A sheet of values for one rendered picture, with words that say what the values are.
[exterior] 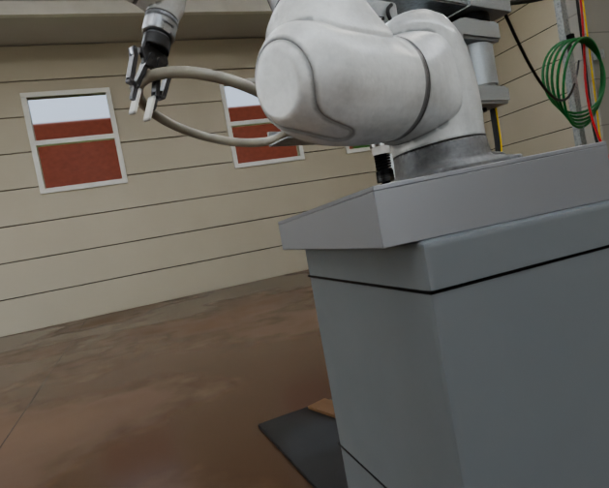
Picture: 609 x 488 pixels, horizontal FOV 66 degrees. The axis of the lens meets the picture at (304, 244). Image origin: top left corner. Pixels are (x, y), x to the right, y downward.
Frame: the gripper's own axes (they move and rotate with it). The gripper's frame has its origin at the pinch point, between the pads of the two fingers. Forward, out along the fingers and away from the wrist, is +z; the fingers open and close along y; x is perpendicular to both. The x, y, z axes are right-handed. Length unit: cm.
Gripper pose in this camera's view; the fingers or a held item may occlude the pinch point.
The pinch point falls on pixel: (141, 106)
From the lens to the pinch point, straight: 137.4
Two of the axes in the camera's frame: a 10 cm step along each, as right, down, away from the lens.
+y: 6.4, 2.3, 7.4
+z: -1.5, 9.7, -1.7
